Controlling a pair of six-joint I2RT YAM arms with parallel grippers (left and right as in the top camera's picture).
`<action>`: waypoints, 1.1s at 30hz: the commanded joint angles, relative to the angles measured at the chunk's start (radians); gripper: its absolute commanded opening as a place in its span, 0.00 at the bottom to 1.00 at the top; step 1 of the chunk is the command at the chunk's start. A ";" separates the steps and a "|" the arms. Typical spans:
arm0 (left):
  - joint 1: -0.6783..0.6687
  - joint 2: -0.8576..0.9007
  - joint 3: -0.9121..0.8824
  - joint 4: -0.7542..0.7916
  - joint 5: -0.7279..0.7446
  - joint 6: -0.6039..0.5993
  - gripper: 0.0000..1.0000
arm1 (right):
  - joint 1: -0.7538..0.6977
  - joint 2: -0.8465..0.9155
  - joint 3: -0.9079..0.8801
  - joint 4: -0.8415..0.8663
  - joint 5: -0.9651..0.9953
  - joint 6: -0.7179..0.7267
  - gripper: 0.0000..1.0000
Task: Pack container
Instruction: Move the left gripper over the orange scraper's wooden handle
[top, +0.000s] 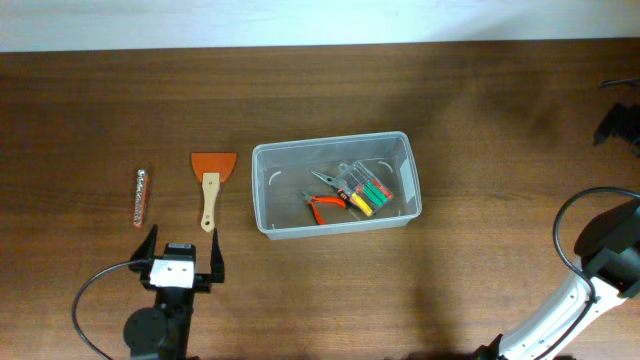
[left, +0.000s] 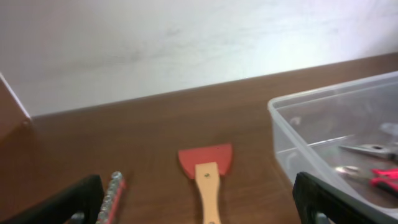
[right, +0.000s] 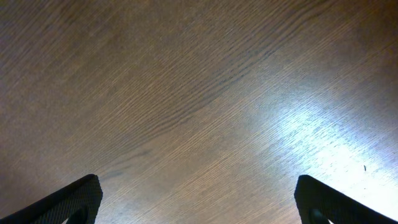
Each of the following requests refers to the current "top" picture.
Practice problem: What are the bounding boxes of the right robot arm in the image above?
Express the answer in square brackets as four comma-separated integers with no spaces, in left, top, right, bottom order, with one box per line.
[470,186,639,360]

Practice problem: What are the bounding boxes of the small red-handled pliers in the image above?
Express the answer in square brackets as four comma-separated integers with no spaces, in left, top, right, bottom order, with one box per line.
[299,192,347,225]

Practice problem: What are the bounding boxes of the screwdriver set clear case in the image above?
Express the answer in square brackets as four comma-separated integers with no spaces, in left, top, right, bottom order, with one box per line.
[337,161,394,217]

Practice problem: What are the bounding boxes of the clear plastic container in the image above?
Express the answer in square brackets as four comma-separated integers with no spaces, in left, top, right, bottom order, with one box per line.
[252,131,422,240]

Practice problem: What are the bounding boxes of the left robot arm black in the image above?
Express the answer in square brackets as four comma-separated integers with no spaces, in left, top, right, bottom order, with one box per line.
[123,226,225,359]

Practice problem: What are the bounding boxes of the orange scraper wooden handle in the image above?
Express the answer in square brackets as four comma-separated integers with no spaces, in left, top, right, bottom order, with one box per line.
[191,152,237,232]

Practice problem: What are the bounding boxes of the socket bit rail orange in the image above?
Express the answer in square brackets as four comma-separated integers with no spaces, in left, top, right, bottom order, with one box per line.
[133,169,149,227]

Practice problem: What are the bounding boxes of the orange black long-nose pliers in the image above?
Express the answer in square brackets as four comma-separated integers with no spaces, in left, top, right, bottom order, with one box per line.
[312,171,355,207]

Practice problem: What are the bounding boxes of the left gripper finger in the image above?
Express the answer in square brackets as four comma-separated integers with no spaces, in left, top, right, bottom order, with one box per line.
[210,229,225,276]
[130,224,158,261]

